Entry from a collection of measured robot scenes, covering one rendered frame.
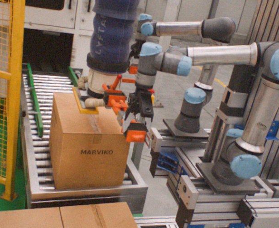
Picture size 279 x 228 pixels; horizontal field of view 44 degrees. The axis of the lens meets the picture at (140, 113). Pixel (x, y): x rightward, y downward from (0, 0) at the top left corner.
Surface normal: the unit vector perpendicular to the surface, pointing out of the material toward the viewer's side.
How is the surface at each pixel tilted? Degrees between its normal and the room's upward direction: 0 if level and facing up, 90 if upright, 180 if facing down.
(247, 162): 97
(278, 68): 83
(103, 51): 78
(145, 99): 32
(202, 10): 90
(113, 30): 68
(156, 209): 0
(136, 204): 90
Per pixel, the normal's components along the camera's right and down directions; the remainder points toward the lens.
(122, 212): 0.18, -0.91
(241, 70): -0.48, 0.25
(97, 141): 0.30, 0.42
